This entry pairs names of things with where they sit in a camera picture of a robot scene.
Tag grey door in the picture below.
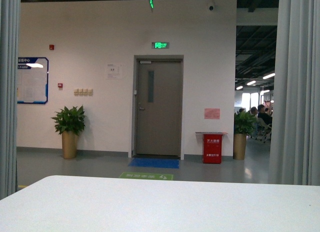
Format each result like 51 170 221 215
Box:
135 61 183 157

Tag pink paper notice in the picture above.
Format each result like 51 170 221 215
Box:
204 108 221 120

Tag blue floor mat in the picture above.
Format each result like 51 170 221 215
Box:
128 158 180 169

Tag red fire extinguisher box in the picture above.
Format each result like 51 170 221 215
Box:
195 131 227 164

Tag white paper notice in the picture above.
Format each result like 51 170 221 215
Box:
104 62 124 80

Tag green exit sign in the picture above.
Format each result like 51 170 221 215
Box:
151 41 170 49

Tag right potted plant gold pot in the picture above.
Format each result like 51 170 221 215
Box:
233 111 256 160

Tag potted plant gold pot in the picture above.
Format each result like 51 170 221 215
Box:
233 111 256 160
51 106 86 159

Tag left potted plant gold pot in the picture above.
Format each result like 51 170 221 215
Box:
51 106 86 159

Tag seated person grey hair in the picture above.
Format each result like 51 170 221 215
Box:
250 106 259 138

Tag seated person dark shirt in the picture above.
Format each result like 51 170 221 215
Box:
257 104 273 126

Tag blue framed notice board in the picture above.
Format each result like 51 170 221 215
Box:
17 57 49 105

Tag right grey curtain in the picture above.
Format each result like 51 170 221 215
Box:
268 0 320 186

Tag grey curtain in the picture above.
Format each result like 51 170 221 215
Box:
268 0 320 186
0 0 21 199

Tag left grey curtain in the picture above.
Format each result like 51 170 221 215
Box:
0 0 21 199

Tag beige wall switch panel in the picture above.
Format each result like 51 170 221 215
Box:
73 88 93 96

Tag white security camera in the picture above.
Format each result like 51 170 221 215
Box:
207 2 216 12

